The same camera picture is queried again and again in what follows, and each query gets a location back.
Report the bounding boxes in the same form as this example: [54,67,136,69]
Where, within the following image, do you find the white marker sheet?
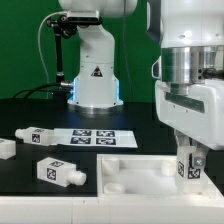
[54,128,137,148]

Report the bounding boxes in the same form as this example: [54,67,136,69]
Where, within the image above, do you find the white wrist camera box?
[152,58,162,79]

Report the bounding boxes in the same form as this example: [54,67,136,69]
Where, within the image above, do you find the white camera cable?
[37,11,69,85]

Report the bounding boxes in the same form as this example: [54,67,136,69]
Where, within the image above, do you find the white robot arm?
[58,0,224,168]

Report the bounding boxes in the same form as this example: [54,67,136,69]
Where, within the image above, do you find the white square table top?
[97,154,224,200]

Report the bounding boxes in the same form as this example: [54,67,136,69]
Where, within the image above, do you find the white L-shaped fence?
[0,196,224,224]

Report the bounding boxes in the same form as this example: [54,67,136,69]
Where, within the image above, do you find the black base cables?
[12,82,74,100]

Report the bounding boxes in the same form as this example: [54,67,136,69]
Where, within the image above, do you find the silver background camera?
[66,11,100,24]

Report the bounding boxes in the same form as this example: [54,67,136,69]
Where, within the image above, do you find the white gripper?
[155,79,224,169]

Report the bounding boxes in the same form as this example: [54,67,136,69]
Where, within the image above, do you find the black camera stand pole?
[47,16,77,83]

